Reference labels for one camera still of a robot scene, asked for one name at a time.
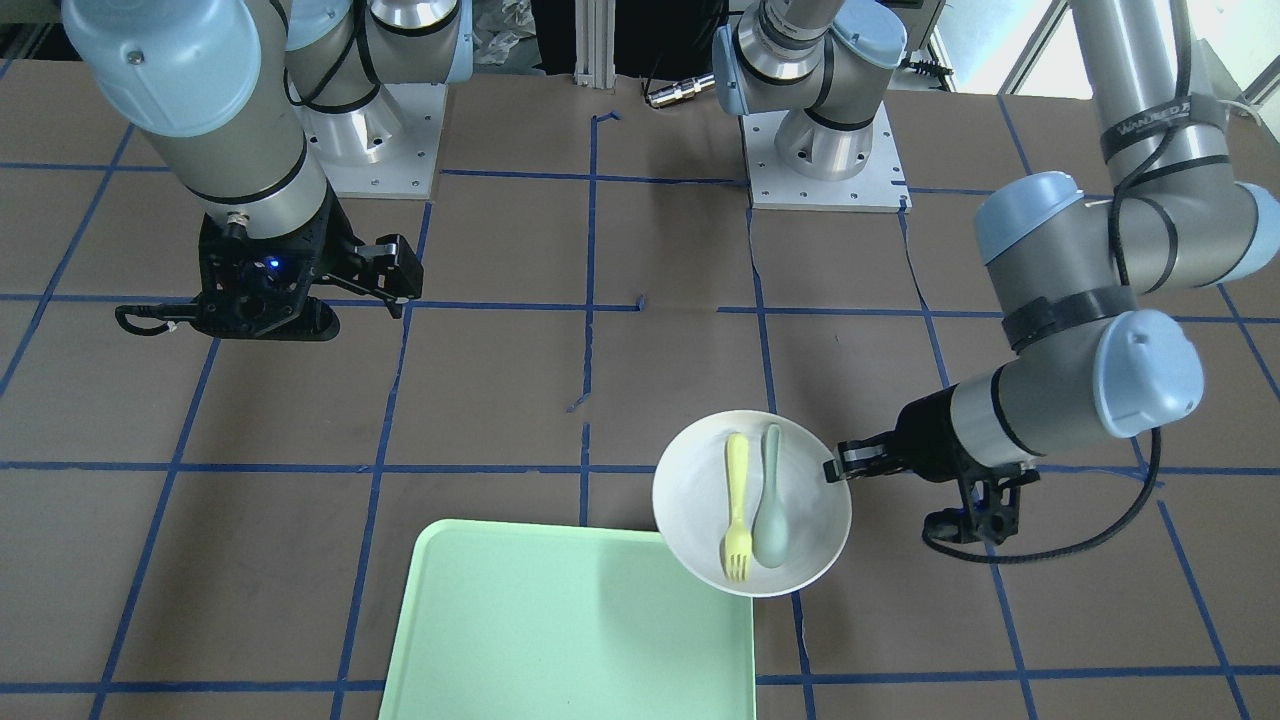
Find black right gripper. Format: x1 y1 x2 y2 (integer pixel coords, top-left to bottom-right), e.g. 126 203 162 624
196 190 422 342

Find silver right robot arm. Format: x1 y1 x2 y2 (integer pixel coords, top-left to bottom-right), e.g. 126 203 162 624
60 1 474 342

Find mint green tray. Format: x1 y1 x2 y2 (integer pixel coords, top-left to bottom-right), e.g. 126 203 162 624
379 519 756 719

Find yellow plastic fork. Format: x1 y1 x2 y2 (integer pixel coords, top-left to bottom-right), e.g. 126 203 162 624
722 432 753 583

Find grey-green plastic spoon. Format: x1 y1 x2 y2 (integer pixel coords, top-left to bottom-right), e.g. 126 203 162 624
753 424 791 569

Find white round plate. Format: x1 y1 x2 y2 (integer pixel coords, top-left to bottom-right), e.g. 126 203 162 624
652 410 852 597

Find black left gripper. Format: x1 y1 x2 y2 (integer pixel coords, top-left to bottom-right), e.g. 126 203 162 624
823 386 1039 546

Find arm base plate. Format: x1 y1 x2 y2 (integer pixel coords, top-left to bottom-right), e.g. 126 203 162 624
294 85 449 201
740 105 913 213

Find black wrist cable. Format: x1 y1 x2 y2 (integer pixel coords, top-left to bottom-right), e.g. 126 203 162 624
922 428 1164 565

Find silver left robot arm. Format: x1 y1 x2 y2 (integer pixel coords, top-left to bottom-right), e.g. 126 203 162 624
826 1 1277 562

